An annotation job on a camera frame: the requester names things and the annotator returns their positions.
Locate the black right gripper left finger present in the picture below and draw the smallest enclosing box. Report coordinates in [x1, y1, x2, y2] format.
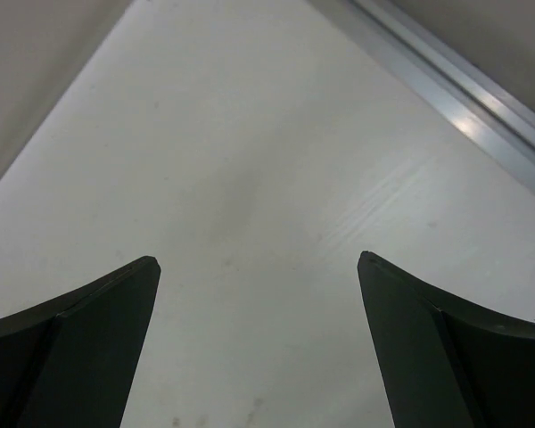
[0, 256, 161, 427]

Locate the right aluminium table rail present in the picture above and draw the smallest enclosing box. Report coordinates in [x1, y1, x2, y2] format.
[312, 1, 535, 195]

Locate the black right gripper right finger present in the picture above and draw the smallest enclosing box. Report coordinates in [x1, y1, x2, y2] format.
[358, 251, 535, 427]

